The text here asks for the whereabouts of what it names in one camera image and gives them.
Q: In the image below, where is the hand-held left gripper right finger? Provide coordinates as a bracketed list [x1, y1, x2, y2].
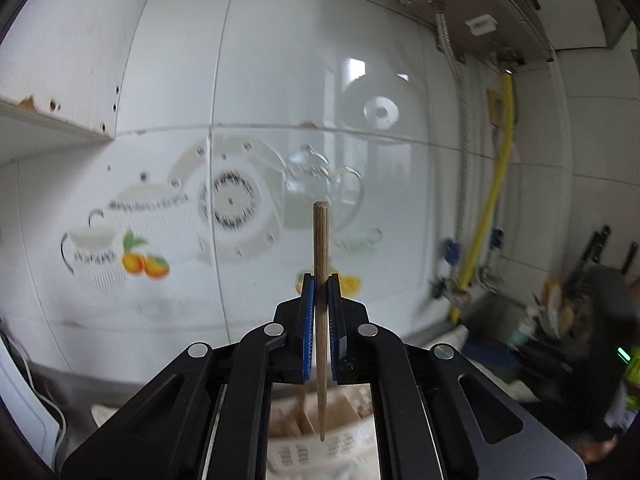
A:
[326, 273, 586, 480]

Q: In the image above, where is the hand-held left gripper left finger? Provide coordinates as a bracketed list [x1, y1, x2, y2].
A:
[61, 272, 317, 480]

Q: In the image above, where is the wooden chopstick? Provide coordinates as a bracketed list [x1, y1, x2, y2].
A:
[311, 201, 331, 444]

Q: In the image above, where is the black utensil holder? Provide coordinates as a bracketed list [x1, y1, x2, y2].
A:
[527, 277, 578, 358]

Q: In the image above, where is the teal bottle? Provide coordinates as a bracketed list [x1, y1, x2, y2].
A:
[509, 317, 538, 353]

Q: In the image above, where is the white quilted cloth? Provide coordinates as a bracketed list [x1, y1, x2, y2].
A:
[91, 324, 543, 428]

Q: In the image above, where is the metal pipe valve assembly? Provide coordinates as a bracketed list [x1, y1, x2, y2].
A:
[431, 229, 507, 308]

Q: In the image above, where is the white appliance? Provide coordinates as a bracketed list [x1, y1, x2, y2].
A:
[0, 329, 67, 467]

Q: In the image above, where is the yellow gas hose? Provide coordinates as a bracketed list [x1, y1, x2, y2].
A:
[449, 66, 516, 323]

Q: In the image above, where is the white cable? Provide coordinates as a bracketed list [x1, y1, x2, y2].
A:
[7, 332, 68, 461]

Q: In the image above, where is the white wall cabinet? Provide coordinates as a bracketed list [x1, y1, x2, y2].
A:
[0, 0, 168, 163]

